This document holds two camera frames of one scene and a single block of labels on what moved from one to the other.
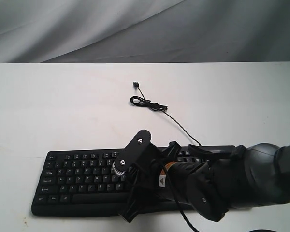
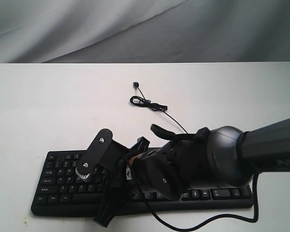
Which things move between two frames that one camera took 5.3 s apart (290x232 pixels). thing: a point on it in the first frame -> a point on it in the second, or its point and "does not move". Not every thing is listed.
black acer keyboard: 84,182 does not move
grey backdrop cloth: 107,31 does not move
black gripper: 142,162 -> 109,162
